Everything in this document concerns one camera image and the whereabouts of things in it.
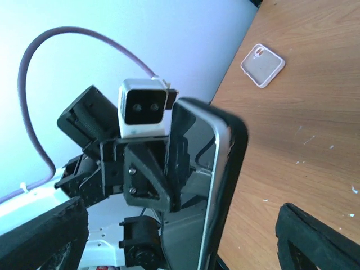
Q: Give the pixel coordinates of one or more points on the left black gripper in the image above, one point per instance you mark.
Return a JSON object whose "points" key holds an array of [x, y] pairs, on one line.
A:
{"points": [[135, 168]]}

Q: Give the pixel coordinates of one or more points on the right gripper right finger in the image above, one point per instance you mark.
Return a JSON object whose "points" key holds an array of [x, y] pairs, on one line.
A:
{"points": [[304, 242]]}

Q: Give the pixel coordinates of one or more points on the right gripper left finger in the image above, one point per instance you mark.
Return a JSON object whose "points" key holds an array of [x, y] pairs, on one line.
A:
{"points": [[55, 239]]}

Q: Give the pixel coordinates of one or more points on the black smartphone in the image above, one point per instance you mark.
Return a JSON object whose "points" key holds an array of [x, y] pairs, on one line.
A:
{"points": [[199, 144]]}

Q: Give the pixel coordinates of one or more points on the pink translucent phone case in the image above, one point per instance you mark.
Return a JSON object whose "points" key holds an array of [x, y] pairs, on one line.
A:
{"points": [[262, 65]]}

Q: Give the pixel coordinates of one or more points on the black phone case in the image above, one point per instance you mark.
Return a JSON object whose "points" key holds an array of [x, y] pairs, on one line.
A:
{"points": [[232, 143]]}

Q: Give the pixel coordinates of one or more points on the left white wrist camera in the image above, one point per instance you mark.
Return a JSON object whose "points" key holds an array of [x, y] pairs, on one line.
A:
{"points": [[141, 107]]}

